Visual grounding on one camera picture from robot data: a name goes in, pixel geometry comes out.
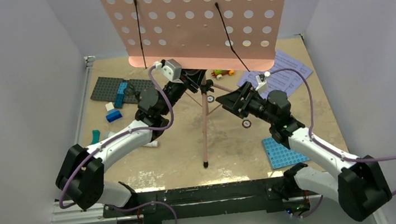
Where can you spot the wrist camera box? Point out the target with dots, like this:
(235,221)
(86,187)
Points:
(261,79)
(171,69)

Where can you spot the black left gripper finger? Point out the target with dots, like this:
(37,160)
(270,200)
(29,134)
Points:
(193,85)
(195,75)

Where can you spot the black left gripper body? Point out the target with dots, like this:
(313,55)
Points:
(172,94)

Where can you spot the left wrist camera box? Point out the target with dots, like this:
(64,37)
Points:
(171,69)

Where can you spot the orange black poker chip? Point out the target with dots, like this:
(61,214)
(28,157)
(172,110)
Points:
(246,123)

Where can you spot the colourful brick toy car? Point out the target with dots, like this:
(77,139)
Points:
(219,74)

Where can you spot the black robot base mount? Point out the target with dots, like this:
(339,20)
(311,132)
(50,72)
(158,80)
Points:
(268,194)

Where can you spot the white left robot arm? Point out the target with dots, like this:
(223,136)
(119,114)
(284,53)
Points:
(81,177)

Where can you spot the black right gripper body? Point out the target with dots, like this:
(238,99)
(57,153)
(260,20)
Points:
(252,105)

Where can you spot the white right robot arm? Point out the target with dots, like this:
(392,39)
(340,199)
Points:
(357,184)

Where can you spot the blue and white brick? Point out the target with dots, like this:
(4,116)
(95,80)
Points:
(113,114)

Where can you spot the dark grey building baseplate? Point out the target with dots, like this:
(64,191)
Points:
(106,88)

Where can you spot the teal arch block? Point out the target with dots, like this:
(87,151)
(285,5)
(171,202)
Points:
(95,136)

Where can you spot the light blue building baseplate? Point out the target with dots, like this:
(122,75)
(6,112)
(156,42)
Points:
(279,156)

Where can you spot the pink music stand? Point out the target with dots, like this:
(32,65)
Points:
(198,34)

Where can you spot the white microphone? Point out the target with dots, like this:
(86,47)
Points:
(151,144)

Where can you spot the blue brick column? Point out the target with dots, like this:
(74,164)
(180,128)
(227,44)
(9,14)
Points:
(120,94)

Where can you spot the blue poker chip far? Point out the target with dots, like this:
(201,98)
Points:
(210,98)

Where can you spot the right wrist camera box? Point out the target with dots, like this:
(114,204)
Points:
(261,79)

